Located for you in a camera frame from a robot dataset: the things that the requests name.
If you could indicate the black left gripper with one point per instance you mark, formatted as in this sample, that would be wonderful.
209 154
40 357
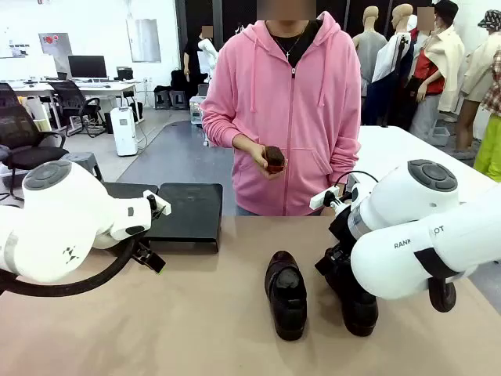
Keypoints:
141 246

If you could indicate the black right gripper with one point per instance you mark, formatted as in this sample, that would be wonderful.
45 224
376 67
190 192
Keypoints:
338 243

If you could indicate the glossy black leather shoe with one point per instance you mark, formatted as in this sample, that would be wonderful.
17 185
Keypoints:
358 309

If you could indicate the dark shoe with grey insole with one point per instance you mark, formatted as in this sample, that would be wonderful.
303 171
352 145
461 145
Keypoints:
286 301

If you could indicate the brown shoe brush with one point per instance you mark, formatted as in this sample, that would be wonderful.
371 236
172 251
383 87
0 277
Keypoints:
276 157

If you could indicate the person's right forearm pink sleeve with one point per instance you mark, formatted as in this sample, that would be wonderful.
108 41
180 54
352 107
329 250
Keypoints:
227 131

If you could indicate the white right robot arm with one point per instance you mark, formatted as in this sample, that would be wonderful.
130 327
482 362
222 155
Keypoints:
411 250

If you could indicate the person's left forearm pink sleeve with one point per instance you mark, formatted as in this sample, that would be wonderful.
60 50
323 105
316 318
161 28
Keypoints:
346 160

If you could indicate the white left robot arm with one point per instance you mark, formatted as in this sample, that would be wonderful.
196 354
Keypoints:
70 211

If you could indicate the black metal shoe stand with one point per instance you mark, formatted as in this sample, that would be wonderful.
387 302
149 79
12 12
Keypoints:
125 191
192 215

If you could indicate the person's right hand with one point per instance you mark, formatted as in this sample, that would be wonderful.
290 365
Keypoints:
259 158

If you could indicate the white side table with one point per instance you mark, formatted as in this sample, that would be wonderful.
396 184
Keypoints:
391 145

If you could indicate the grey plastic stool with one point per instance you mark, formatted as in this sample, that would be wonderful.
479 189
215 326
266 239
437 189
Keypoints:
88 160

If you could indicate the white air purifier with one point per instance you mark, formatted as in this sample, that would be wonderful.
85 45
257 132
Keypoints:
123 131

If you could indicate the person in pink hoodie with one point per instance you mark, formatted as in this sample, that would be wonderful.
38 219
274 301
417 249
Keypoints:
289 102

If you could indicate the lit computer case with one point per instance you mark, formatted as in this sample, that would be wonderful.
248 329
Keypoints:
195 111

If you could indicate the black plastic stool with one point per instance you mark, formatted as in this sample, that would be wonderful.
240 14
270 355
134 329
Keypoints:
178 100
162 100

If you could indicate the neon yellow trousers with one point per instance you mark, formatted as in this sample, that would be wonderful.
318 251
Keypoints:
490 152

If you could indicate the small black office chair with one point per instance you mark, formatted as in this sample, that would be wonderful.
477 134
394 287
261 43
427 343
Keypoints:
72 102

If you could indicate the large black mesh office chair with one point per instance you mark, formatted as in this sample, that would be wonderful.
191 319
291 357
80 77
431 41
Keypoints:
23 133

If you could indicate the white office desk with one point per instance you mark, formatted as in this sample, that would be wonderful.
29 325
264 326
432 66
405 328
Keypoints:
98 87

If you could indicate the mannequin in grey tank top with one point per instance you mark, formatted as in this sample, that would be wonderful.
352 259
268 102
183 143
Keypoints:
370 58

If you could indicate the mannequin in white navy jacket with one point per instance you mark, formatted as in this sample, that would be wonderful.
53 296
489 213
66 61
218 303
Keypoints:
389 58

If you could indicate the background person in black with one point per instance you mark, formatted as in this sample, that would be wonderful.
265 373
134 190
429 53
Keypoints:
192 62

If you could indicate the black computer monitor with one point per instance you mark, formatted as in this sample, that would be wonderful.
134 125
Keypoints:
87 66

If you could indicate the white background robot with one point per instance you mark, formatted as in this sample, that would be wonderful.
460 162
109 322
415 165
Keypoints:
209 55

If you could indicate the mannequin in red top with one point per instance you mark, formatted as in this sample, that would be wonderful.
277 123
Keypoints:
450 58

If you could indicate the mannequin with bucket hat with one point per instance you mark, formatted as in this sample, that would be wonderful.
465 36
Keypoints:
481 66

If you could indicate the grey board with red marks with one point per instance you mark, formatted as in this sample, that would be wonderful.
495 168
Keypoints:
55 49

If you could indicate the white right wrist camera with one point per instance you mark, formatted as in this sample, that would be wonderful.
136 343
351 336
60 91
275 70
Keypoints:
323 198

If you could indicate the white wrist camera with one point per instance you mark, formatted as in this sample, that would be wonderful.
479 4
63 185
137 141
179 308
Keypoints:
323 198
160 203

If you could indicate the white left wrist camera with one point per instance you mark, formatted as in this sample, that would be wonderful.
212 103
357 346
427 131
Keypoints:
160 203

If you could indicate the white wall panel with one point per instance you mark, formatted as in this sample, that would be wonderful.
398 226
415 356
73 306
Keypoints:
144 39

